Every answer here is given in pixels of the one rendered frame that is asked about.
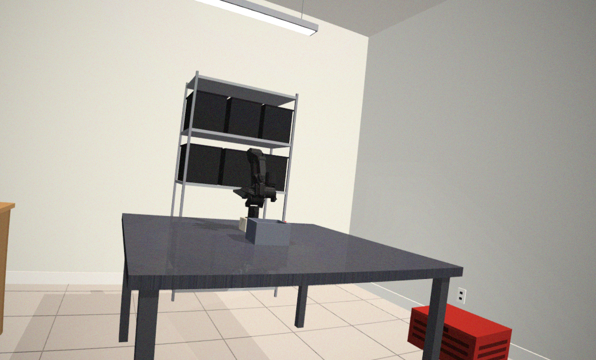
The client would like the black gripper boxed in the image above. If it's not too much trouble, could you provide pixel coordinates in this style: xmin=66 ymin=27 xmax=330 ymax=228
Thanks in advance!
xmin=233 ymin=183 xmax=268 ymax=199

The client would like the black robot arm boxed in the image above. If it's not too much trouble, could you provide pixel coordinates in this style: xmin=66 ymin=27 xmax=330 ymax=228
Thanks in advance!
xmin=245 ymin=148 xmax=277 ymax=219

